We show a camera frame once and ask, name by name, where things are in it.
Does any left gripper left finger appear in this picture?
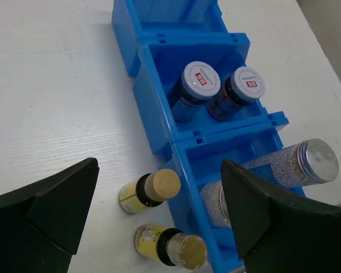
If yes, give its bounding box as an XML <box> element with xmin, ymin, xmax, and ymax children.
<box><xmin>0</xmin><ymin>158</ymin><xmax>99</xmax><ymax>272</ymax></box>

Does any small amber bottle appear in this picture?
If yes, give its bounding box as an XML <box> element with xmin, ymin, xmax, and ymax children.
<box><xmin>119</xmin><ymin>168</ymin><xmax>181</xmax><ymax>214</ymax></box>
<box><xmin>134</xmin><ymin>224</ymin><xmax>207</xmax><ymax>270</ymax></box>

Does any red-logo lid jar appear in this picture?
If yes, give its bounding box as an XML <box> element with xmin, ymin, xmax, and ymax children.
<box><xmin>167</xmin><ymin>61</ymin><xmax>221</xmax><ymax>122</ymax></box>
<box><xmin>207</xmin><ymin>66</ymin><xmax>265</xmax><ymax>121</ymax></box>

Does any silver-lid blue-label bottle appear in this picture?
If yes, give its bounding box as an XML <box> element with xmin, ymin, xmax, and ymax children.
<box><xmin>200</xmin><ymin>180</ymin><xmax>231</xmax><ymax>229</ymax></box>
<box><xmin>242</xmin><ymin>139</ymin><xmax>339</xmax><ymax>188</ymax></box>

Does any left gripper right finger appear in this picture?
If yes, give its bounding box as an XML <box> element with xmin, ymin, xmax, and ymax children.
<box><xmin>221</xmin><ymin>160</ymin><xmax>341</xmax><ymax>272</ymax></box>

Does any blue three-compartment plastic bin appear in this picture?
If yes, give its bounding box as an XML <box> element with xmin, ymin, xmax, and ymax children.
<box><xmin>112</xmin><ymin>1</ymin><xmax>288</xmax><ymax>272</ymax></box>

